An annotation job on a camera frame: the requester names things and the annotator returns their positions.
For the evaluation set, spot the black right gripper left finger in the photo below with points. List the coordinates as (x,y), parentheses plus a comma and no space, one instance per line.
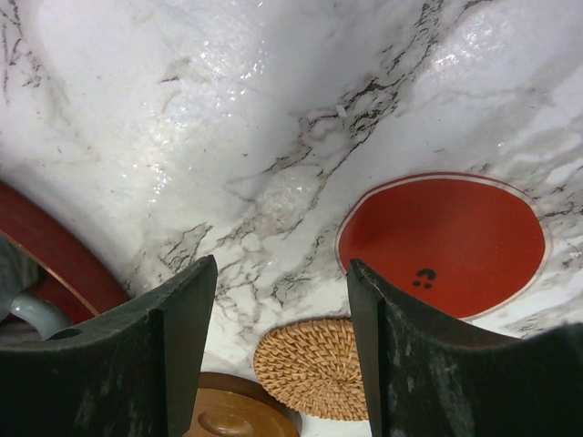
(132,371)

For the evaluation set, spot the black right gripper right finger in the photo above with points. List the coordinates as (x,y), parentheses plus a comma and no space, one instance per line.
(426,373)

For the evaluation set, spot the woven rattan coaster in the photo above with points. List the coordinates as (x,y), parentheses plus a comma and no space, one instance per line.
(312,367)

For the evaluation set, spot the thin red round coaster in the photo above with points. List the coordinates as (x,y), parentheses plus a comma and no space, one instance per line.
(462,243)

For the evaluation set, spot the dark red round tray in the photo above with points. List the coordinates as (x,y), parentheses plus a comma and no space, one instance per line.
(71,276)

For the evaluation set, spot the dark green mug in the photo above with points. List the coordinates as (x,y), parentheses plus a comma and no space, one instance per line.
(19,274)

